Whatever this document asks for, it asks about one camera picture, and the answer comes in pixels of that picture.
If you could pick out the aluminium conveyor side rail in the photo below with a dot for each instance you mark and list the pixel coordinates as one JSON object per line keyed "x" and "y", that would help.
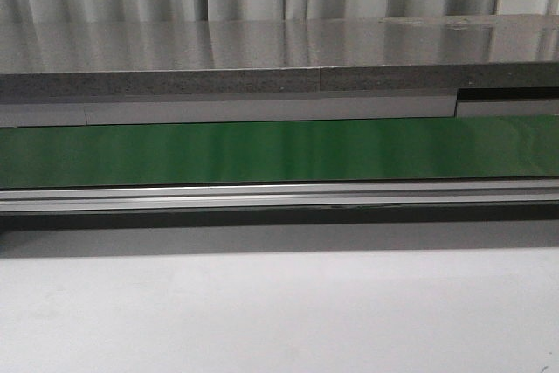
{"x": 162, "y": 197}

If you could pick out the green conveyor belt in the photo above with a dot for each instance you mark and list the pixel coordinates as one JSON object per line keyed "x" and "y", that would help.
{"x": 279, "y": 151}

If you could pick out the grey stone counter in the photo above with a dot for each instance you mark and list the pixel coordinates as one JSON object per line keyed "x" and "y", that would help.
{"x": 68, "y": 74}

